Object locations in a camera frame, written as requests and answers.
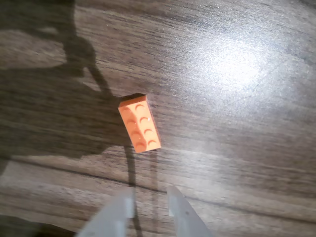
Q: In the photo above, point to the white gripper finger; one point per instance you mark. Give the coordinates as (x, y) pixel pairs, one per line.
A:
(184, 214)
(111, 218)

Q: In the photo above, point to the orange lego block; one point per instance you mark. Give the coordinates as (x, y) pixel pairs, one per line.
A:
(140, 124)

